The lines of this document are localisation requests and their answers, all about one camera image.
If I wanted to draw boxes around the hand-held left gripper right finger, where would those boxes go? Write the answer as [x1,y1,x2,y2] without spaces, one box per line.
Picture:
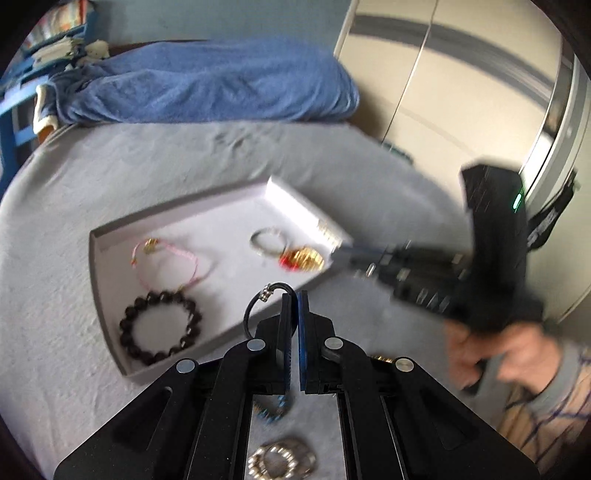
[298,292,539,480]

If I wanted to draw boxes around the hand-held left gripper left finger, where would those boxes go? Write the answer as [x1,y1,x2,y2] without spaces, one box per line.
[53,293,293,480]

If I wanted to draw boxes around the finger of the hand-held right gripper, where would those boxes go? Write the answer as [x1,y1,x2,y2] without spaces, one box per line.
[333,242,469,273]
[353,265,467,319]

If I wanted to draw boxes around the black cord bracelet metal clasp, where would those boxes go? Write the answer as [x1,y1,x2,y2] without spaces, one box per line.
[244,282,296,340]

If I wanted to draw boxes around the grey shallow tray box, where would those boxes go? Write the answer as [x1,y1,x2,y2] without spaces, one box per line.
[89,176,354,386]

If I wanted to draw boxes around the thin silver bangle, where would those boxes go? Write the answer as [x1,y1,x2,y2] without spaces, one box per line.
[250,228,289,257]

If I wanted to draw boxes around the large black bead bracelet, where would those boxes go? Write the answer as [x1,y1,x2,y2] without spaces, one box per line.
[119,290,203,367]

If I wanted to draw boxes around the pink cord bracelet gold charm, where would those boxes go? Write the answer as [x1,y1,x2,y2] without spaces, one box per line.
[130,237,211,289]

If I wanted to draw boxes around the person's right forearm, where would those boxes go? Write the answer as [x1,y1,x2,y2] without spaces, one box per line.
[496,344,591,467]

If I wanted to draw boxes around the person's right hand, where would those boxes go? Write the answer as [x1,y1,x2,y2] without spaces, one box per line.
[448,320,561,395]

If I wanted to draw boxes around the teal knitted item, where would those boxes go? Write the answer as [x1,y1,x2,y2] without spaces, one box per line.
[381,141,411,162]

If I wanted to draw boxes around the beige wardrobe grey stripe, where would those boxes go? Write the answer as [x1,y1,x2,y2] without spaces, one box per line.
[333,0,591,324]

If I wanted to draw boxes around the blue fleece blanket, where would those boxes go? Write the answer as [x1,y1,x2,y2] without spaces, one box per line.
[48,38,361,125]

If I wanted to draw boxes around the white and grey cloth item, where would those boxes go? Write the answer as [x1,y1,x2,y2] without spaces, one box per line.
[34,84,58,139]

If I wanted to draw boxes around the blue desk with shelf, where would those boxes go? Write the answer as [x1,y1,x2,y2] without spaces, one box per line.
[0,9,100,176]

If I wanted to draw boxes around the stack of papers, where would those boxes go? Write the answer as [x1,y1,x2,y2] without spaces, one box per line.
[30,39,86,63]

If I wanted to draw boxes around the row of books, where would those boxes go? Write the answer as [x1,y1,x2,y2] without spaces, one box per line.
[23,0,90,49]

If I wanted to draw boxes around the black hanging strap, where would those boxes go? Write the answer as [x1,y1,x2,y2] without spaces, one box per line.
[526,168,580,252]

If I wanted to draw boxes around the blue bead bracelet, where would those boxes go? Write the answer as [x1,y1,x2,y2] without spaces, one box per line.
[254,394,293,423]

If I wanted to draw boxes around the silver bead bracelet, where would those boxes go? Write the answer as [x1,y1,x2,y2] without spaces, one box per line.
[247,438,318,478]

